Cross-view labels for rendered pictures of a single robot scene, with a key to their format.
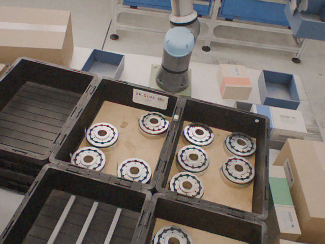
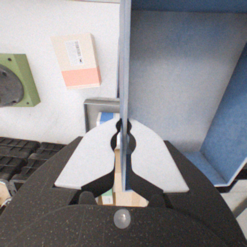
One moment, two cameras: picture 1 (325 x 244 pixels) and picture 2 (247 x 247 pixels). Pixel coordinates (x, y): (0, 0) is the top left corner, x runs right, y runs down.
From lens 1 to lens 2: 1.45 m
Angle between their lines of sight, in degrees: 75
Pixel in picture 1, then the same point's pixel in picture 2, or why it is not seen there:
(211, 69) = (48, 18)
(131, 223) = not seen: hidden behind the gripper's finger
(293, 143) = (118, 176)
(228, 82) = (69, 82)
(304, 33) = not seen: hidden behind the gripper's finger
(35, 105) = not seen: outside the picture
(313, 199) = (120, 202)
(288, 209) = (109, 197)
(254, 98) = (110, 77)
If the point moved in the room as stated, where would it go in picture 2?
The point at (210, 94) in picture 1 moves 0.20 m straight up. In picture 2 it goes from (59, 79) to (29, 93)
